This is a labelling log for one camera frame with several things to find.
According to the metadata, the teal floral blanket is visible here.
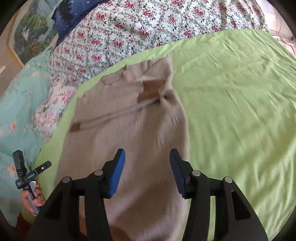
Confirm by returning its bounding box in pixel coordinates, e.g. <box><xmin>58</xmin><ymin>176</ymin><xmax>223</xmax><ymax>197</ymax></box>
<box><xmin>0</xmin><ymin>47</ymin><xmax>55</xmax><ymax>227</ymax></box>

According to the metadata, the person's left forearm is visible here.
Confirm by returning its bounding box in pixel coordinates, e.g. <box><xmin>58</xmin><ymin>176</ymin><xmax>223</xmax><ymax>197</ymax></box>
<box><xmin>15</xmin><ymin>207</ymin><xmax>38</xmax><ymax>232</ymax></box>

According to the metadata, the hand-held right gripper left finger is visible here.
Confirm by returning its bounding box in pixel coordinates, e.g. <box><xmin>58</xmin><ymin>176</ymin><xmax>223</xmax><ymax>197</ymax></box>
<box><xmin>26</xmin><ymin>149</ymin><xmax>125</xmax><ymax>241</ymax></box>

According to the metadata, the green bed sheet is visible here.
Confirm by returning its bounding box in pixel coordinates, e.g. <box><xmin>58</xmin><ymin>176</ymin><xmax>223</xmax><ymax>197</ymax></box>
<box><xmin>31</xmin><ymin>29</ymin><xmax>296</xmax><ymax>241</ymax></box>

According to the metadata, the white pink floral quilt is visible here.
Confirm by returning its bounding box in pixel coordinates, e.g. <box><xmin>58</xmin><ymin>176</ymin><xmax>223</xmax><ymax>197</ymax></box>
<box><xmin>30</xmin><ymin>0</ymin><xmax>270</xmax><ymax>139</ymax></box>

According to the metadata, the person's left hand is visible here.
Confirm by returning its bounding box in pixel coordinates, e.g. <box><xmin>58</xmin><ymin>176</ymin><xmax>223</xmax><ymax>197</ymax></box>
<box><xmin>21</xmin><ymin>182</ymin><xmax>46</xmax><ymax>214</ymax></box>

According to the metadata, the pale pink cloth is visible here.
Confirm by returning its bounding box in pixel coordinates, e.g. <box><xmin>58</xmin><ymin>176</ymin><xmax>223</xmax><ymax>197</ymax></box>
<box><xmin>257</xmin><ymin>0</ymin><xmax>296</xmax><ymax>56</ymax></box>

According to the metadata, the dark blue starry cloth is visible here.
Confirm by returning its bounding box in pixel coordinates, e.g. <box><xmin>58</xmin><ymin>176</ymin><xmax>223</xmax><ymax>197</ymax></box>
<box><xmin>51</xmin><ymin>0</ymin><xmax>109</xmax><ymax>44</ymax></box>

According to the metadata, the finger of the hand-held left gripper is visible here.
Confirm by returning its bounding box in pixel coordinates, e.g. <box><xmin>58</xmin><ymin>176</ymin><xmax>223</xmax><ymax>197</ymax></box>
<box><xmin>34</xmin><ymin>161</ymin><xmax>52</xmax><ymax>175</ymax></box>
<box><xmin>13</xmin><ymin>150</ymin><xmax>26</xmax><ymax>178</ymax></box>

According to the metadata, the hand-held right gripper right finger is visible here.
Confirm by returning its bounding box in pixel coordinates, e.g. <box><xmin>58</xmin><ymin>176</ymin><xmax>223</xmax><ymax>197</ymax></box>
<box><xmin>169</xmin><ymin>149</ymin><xmax>269</xmax><ymax>241</ymax></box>

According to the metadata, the framed landscape painting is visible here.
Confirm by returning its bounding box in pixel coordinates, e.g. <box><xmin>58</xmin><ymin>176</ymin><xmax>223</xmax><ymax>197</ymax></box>
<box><xmin>7</xmin><ymin>0</ymin><xmax>58</xmax><ymax>67</ymax></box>

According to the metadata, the beige knit garment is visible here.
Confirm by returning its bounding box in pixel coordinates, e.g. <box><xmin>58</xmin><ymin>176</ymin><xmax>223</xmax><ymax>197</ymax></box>
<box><xmin>57</xmin><ymin>56</ymin><xmax>190</xmax><ymax>241</ymax></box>

